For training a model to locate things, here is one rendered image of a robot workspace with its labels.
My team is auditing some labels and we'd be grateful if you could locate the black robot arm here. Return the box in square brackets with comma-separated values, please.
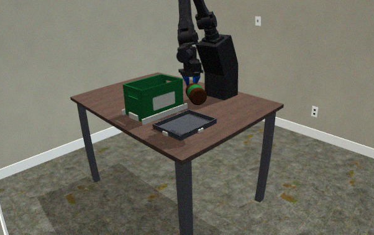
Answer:
[176, 0, 224, 76]

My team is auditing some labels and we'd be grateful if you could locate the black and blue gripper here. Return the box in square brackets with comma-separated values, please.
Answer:
[178, 69, 200, 87]

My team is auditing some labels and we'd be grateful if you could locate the green bottle crate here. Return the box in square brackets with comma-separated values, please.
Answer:
[123, 74, 183, 122]

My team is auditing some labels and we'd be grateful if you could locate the green and brown bottle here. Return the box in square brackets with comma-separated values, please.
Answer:
[186, 83, 207, 105]

